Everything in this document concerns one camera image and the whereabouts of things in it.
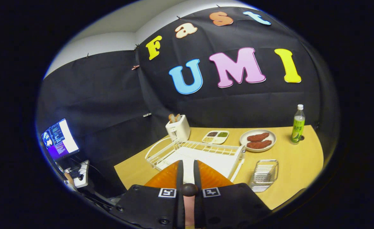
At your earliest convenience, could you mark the white wire dish rack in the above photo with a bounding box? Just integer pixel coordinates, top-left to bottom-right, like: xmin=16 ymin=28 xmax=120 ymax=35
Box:
xmin=145 ymin=137 xmax=246 ymax=182

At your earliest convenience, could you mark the white divided bean dish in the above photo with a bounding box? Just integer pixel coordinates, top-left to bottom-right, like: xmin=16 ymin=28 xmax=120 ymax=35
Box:
xmin=202 ymin=130 xmax=230 ymax=145

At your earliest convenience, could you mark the black backdrop cloth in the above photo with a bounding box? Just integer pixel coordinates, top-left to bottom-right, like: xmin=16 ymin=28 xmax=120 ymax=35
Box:
xmin=36 ymin=6 xmax=338 ymax=199

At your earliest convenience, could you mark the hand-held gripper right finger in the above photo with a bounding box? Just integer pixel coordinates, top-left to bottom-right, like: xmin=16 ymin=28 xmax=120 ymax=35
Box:
xmin=193 ymin=160 xmax=271 ymax=229

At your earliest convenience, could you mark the red-brown meat piece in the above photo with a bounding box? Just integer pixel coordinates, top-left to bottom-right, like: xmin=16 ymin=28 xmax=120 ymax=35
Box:
xmin=247 ymin=140 xmax=272 ymax=149
xmin=247 ymin=133 xmax=270 ymax=142

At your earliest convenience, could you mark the green label drink bottle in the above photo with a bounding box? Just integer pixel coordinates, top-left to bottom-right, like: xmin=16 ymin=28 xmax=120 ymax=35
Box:
xmin=290 ymin=104 xmax=305 ymax=144

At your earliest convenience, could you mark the white toaster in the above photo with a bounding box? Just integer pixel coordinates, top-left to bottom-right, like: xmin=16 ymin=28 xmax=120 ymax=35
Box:
xmin=165 ymin=114 xmax=191 ymax=141

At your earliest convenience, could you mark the white ribbed drain tray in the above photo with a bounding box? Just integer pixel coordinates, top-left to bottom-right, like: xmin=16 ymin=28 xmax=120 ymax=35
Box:
xmin=158 ymin=146 xmax=239 ymax=184

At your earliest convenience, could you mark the computer monitor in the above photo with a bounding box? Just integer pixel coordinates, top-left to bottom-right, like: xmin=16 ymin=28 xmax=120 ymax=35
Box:
xmin=41 ymin=118 xmax=80 ymax=161

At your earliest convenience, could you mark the pink plate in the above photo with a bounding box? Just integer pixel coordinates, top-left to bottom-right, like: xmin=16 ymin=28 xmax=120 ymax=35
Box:
xmin=183 ymin=195 xmax=196 ymax=227

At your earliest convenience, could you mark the beige round serving dish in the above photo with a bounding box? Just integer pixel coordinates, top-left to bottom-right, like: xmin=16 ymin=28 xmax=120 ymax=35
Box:
xmin=240 ymin=129 xmax=276 ymax=153

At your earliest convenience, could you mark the clear wire basket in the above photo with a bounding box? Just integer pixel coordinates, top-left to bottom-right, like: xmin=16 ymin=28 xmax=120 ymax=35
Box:
xmin=249 ymin=159 xmax=279 ymax=193

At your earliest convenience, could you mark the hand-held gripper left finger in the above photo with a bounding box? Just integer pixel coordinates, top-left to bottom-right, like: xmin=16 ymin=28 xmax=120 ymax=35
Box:
xmin=115 ymin=160 xmax=185 ymax=229

